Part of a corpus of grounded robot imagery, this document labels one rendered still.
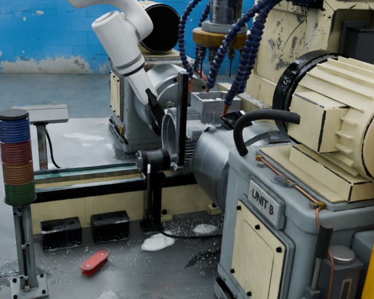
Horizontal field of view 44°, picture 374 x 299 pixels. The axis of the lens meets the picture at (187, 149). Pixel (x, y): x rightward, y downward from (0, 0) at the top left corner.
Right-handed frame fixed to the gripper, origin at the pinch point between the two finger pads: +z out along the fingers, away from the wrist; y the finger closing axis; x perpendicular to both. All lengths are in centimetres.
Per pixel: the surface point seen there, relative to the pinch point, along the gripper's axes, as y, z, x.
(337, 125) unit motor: 74, -15, 14
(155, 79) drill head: -20.4, -1.5, 7.3
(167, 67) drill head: -25.8, -0.8, 13.8
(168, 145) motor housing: -0.2, 11.8, -2.2
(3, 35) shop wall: -558, 27, -68
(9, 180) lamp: 39, -21, -37
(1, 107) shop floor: -388, 68, -101
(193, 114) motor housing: 8.8, 2.9, 7.7
